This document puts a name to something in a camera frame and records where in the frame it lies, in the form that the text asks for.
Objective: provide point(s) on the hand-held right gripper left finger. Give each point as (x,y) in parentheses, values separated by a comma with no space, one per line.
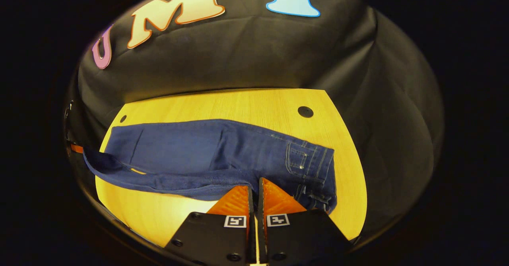
(214,238)

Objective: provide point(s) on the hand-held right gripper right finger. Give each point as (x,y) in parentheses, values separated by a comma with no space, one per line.
(302,234)

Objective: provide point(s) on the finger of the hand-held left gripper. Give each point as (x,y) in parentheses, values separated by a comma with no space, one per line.
(77,148)

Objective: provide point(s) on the blue jeans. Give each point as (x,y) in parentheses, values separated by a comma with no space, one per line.
(179,150)

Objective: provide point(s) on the black backdrop cloth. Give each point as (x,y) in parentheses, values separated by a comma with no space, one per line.
(246,55)

